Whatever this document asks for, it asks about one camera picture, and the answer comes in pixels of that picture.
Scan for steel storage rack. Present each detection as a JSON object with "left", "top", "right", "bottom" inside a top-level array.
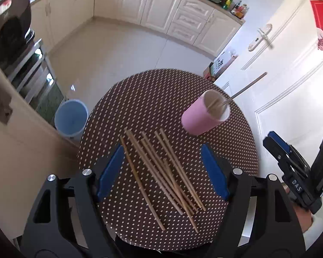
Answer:
[{"left": 8, "top": 39, "right": 66, "bottom": 113}]

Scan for slender wooden chopstick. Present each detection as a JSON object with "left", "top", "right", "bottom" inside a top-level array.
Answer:
[{"left": 208, "top": 72, "right": 268, "bottom": 112}]

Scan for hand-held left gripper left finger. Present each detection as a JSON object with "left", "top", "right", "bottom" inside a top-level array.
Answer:
[{"left": 20, "top": 144, "right": 125, "bottom": 258}]

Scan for cream base kitchen cabinets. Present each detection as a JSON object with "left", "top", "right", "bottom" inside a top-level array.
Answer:
[{"left": 30, "top": 0, "right": 243, "bottom": 57}]

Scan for person's right hand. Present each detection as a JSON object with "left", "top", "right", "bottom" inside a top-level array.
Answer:
[{"left": 293, "top": 201, "right": 314, "bottom": 233}]

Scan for metal door handle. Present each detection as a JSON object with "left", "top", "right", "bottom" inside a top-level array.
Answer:
[{"left": 248, "top": 24, "right": 273, "bottom": 52}]

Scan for pile of wooden chopsticks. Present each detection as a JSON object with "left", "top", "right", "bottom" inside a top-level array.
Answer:
[{"left": 119, "top": 127, "right": 207, "bottom": 234}]

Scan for white panel door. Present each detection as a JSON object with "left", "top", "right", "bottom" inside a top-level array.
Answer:
[{"left": 214, "top": 0, "right": 323, "bottom": 248}]

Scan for pink cup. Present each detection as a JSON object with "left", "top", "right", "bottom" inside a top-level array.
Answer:
[{"left": 181, "top": 89, "right": 230, "bottom": 136}]

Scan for person's right forearm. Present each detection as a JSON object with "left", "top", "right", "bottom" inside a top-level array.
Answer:
[{"left": 303, "top": 215, "right": 323, "bottom": 250}]

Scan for blue plastic bin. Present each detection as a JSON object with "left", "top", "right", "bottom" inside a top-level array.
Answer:
[{"left": 54, "top": 99, "right": 89, "bottom": 141}]

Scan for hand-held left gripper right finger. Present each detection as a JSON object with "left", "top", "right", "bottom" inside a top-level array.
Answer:
[{"left": 200, "top": 144, "right": 306, "bottom": 258}]

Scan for black air fryer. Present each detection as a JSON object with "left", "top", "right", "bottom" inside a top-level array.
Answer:
[{"left": 0, "top": 0, "right": 34, "bottom": 60}]

